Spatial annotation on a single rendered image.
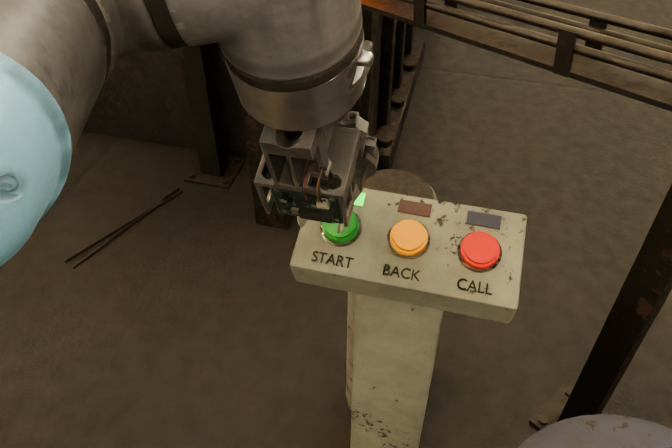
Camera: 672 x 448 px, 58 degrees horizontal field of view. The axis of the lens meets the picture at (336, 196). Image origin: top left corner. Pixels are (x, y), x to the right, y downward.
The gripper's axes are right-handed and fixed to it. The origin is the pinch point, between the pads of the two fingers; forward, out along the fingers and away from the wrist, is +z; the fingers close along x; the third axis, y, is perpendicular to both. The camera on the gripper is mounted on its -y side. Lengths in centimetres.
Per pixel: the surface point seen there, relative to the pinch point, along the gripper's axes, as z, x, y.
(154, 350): 68, -43, 7
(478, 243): 5.8, 14.7, -0.2
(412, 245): 5.8, 8.0, 1.3
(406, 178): 21.1, 4.6, -15.5
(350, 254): 6.8, 1.7, 3.1
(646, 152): 102, 63, -83
